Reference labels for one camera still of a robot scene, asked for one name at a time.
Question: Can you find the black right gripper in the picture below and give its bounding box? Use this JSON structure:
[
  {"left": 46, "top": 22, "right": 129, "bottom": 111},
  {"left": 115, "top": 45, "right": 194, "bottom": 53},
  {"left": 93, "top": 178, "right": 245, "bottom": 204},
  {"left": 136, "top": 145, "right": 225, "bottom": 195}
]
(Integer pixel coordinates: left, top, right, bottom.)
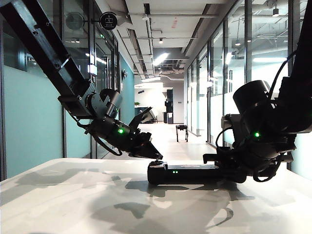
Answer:
[{"left": 203, "top": 140, "right": 252, "bottom": 183}]

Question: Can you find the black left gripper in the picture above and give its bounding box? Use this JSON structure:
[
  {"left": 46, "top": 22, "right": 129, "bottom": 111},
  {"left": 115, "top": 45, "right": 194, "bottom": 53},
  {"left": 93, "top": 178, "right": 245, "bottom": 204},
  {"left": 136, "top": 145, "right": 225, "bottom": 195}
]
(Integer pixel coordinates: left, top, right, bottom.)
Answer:
[{"left": 120, "top": 125, "right": 163, "bottom": 159}]

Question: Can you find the black remote control with joysticks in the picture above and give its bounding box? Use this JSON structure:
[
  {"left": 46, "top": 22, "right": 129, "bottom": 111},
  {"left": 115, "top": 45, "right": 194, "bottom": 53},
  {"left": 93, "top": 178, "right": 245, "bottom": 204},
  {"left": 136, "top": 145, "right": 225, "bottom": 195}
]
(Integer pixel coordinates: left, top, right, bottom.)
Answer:
[{"left": 147, "top": 159, "right": 247, "bottom": 185}]

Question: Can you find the black quadruped robot dog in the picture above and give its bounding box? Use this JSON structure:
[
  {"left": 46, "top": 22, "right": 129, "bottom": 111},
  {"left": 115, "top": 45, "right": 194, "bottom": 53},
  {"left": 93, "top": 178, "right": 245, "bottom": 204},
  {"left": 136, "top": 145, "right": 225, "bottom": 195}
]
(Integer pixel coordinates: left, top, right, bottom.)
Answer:
[{"left": 175, "top": 124, "right": 189, "bottom": 142}]

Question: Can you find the round black hanging sign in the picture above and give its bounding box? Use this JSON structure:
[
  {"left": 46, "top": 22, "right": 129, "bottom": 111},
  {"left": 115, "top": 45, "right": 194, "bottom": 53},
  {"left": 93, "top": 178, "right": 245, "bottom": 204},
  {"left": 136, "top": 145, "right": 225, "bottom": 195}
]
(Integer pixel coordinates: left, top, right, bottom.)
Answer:
[{"left": 99, "top": 11, "right": 118, "bottom": 30}]

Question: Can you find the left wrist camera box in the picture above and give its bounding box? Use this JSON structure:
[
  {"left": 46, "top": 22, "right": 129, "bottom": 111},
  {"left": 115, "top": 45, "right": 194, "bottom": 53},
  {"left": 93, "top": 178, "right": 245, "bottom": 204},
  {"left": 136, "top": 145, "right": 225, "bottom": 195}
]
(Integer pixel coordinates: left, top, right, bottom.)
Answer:
[{"left": 129, "top": 106, "right": 159, "bottom": 130}]

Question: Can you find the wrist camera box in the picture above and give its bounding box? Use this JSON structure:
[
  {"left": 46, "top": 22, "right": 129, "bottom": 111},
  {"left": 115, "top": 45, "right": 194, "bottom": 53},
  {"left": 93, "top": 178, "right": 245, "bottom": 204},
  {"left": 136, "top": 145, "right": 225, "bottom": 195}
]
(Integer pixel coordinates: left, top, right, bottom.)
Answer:
[
  {"left": 221, "top": 114, "right": 242, "bottom": 132},
  {"left": 129, "top": 106, "right": 159, "bottom": 130}
]

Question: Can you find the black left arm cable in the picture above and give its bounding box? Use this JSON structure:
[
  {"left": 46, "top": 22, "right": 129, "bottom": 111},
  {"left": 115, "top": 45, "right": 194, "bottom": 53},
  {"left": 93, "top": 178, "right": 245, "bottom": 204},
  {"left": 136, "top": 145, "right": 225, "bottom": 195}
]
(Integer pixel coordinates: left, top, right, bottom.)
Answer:
[{"left": 84, "top": 121, "right": 123, "bottom": 156}]

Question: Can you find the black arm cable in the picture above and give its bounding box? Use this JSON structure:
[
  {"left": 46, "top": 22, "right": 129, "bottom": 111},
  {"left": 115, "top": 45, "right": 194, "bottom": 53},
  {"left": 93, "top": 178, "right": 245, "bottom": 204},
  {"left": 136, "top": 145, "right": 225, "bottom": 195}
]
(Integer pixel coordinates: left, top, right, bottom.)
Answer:
[
  {"left": 84, "top": 121, "right": 123, "bottom": 156},
  {"left": 252, "top": 153, "right": 285, "bottom": 182}
]

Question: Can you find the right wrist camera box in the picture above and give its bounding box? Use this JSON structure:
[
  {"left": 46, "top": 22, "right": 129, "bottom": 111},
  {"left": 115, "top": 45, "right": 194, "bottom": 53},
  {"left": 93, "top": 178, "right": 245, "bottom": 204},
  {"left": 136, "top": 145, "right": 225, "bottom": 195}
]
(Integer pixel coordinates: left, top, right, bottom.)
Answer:
[{"left": 221, "top": 114, "right": 242, "bottom": 132}]

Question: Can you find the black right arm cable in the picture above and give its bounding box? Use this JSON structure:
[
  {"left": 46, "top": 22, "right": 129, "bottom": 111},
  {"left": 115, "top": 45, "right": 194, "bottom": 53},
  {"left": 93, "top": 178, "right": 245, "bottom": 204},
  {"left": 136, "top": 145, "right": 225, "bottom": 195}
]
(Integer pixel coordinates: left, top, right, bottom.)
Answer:
[{"left": 252, "top": 153, "right": 285, "bottom": 182}]

